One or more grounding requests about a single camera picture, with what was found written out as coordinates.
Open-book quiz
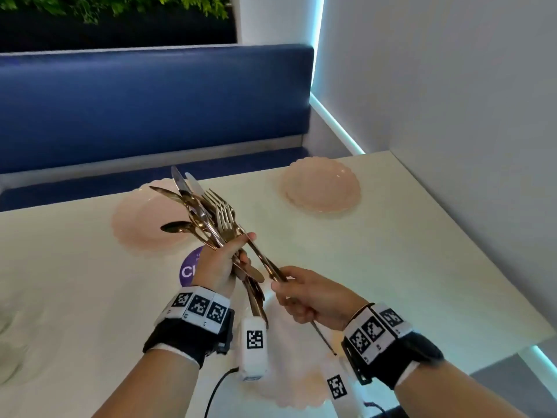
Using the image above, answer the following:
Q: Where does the person's left hand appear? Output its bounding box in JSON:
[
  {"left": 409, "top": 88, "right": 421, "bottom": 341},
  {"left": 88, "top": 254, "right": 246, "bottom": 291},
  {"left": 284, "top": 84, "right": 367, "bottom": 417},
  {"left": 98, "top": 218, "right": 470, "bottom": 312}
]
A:
[{"left": 191, "top": 233, "right": 257, "bottom": 297}]

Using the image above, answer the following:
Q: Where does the person's right hand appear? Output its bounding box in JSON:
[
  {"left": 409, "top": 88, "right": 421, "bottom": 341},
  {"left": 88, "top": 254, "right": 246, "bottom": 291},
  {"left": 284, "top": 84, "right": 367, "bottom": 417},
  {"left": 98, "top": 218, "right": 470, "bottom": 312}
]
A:
[{"left": 271, "top": 266, "right": 371, "bottom": 331}]

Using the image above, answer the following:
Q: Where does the gold fork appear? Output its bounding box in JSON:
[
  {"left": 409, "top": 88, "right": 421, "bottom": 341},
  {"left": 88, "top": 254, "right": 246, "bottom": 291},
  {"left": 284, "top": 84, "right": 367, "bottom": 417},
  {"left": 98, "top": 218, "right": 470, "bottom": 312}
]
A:
[
  {"left": 214, "top": 201, "right": 338, "bottom": 356},
  {"left": 203, "top": 188, "right": 238, "bottom": 240}
]

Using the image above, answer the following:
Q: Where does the gold spoon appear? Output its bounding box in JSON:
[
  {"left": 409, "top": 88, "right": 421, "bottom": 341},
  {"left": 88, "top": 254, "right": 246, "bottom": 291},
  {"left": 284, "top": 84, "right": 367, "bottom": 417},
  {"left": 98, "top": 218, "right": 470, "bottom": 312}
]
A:
[
  {"left": 149, "top": 185, "right": 223, "bottom": 251},
  {"left": 160, "top": 221, "right": 218, "bottom": 251}
]

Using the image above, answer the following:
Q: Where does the person's right forearm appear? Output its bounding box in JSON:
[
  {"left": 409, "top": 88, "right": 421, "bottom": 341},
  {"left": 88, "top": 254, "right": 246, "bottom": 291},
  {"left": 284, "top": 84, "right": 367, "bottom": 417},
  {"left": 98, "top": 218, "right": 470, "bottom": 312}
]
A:
[{"left": 394, "top": 360, "right": 531, "bottom": 418}]

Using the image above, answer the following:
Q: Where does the person's left forearm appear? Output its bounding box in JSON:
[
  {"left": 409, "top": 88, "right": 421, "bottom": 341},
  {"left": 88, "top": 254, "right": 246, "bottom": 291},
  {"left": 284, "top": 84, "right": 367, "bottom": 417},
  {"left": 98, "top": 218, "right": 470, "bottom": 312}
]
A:
[{"left": 91, "top": 348, "right": 201, "bottom": 418}]

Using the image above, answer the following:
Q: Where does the purple round sticker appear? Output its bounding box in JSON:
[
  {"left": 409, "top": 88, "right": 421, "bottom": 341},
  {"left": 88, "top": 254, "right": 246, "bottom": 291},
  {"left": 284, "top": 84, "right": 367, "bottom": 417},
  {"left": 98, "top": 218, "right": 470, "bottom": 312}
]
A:
[{"left": 179, "top": 246, "right": 207, "bottom": 287}]

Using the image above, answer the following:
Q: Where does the pink scalloped plate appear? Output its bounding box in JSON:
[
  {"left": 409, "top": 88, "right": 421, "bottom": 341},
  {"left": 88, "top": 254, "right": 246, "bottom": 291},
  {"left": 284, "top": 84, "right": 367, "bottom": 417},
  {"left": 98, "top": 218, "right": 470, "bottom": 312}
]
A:
[
  {"left": 257, "top": 296, "right": 349, "bottom": 410},
  {"left": 278, "top": 156, "right": 362, "bottom": 215},
  {"left": 112, "top": 185, "right": 209, "bottom": 257}
]

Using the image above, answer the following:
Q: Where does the blue bench seat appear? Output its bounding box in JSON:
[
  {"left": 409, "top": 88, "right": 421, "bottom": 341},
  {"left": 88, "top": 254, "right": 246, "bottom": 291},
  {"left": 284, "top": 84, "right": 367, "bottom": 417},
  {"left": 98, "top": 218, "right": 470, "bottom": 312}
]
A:
[{"left": 0, "top": 146, "right": 310, "bottom": 212}]

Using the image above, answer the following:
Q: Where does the blue bench backrest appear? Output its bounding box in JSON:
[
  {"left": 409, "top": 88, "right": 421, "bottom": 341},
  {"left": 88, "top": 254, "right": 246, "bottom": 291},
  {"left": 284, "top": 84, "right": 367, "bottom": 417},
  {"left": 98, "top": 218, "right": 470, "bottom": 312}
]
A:
[{"left": 0, "top": 44, "right": 315, "bottom": 174}]

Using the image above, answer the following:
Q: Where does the dark planter box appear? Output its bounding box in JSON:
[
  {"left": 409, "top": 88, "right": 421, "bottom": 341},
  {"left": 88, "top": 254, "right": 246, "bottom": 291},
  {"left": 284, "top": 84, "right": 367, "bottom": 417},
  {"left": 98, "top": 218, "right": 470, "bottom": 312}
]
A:
[{"left": 0, "top": 8, "right": 238, "bottom": 53}]

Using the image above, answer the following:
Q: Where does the table edge light strip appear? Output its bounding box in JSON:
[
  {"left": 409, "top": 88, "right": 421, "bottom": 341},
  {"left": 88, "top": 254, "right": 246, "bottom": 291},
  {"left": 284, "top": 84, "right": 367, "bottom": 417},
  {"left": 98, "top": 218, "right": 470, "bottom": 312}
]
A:
[{"left": 517, "top": 344, "right": 557, "bottom": 390}]

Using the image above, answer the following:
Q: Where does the green plant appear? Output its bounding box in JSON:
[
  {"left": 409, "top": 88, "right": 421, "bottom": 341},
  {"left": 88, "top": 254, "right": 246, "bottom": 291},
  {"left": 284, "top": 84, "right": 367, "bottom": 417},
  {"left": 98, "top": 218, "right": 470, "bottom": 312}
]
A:
[{"left": 0, "top": 0, "right": 231, "bottom": 25}]

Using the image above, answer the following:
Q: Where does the white wrist camera with marker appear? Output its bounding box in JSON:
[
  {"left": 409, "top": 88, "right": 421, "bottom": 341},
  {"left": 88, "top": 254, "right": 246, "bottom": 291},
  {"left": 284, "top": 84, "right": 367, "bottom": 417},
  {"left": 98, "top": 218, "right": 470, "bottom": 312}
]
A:
[
  {"left": 238, "top": 317, "right": 269, "bottom": 382},
  {"left": 324, "top": 359, "right": 363, "bottom": 418}
]

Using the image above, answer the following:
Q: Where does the black wrist strap with markers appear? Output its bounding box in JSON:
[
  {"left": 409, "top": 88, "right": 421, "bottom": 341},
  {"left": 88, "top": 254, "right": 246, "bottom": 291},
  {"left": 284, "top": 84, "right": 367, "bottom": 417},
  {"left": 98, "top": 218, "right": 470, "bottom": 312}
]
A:
[
  {"left": 341, "top": 302, "right": 445, "bottom": 390},
  {"left": 143, "top": 286, "right": 236, "bottom": 370}
]

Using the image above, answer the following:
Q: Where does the wall light strip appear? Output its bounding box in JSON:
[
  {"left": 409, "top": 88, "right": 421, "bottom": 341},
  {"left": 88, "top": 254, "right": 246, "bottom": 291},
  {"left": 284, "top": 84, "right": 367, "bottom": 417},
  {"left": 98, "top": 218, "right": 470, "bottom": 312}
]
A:
[{"left": 309, "top": 0, "right": 366, "bottom": 156}]

